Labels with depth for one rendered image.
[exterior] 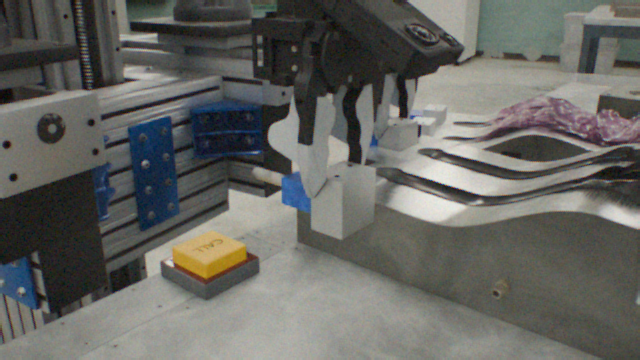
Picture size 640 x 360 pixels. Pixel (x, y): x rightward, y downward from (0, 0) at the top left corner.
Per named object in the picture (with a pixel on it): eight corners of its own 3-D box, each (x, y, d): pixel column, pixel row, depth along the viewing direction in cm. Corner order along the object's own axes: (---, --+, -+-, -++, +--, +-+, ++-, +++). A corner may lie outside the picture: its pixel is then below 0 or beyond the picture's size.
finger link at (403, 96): (385, 116, 88) (379, 60, 84) (418, 123, 85) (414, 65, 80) (374, 125, 87) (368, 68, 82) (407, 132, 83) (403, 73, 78)
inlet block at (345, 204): (239, 203, 57) (236, 153, 56) (273, 190, 61) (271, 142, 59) (341, 240, 49) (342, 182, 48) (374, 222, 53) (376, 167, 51)
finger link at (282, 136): (274, 185, 53) (289, 86, 51) (324, 201, 49) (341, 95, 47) (251, 187, 50) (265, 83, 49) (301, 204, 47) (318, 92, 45)
